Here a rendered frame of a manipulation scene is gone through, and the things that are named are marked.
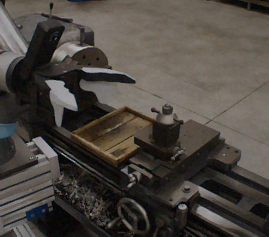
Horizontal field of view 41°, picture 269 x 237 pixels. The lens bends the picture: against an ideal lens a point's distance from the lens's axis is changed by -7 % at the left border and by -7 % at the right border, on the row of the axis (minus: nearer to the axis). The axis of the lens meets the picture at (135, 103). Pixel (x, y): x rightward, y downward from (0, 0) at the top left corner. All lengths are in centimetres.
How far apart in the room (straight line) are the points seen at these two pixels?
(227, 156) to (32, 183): 81
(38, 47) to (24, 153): 62
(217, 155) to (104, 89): 102
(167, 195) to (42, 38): 92
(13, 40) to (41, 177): 54
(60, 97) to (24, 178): 72
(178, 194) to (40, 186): 49
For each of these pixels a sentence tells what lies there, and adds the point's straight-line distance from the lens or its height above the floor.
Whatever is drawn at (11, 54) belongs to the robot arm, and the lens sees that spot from 70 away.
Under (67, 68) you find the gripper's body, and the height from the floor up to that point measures 159.
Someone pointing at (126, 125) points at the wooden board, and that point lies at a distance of 181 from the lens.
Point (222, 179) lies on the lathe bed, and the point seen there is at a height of 85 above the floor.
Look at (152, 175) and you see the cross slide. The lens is 138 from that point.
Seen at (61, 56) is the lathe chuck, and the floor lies 121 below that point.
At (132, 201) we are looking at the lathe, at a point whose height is 83.
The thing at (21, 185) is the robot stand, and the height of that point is 105.
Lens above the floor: 183
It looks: 28 degrees down
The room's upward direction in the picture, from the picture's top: straight up
